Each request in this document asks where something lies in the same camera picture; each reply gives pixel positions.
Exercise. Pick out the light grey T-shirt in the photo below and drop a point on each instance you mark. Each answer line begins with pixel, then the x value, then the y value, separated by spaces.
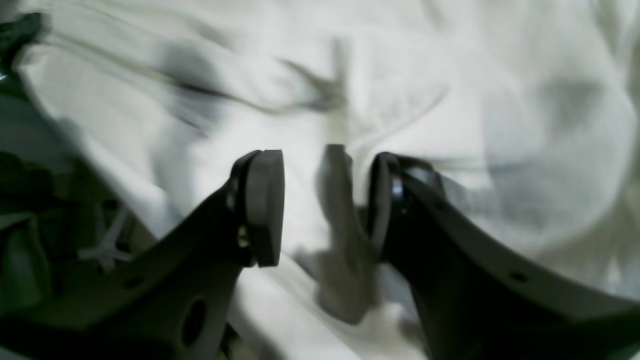
pixel 529 108

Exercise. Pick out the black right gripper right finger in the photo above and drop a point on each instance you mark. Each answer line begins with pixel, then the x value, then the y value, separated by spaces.
pixel 477 299

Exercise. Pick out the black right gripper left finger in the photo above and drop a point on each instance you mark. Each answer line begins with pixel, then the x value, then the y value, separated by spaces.
pixel 171 303

